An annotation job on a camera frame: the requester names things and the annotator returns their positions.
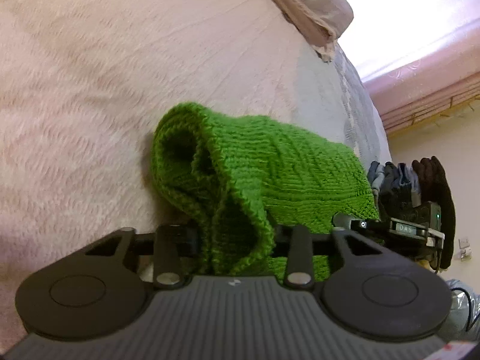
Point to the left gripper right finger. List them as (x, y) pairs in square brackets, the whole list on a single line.
[(295, 243)]

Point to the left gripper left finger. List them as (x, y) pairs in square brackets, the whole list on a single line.
[(173, 249)]

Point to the green knitted sweater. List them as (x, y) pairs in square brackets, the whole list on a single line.
[(240, 177)]

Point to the stack of folded dark clothes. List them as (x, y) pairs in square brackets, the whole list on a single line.
[(419, 189)]

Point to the pink curtain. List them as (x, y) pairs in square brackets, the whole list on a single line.
[(416, 58)]

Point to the beige folded blanket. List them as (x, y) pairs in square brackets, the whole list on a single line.
[(321, 22)]

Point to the wall power socket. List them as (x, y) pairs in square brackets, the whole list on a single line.
[(465, 250)]

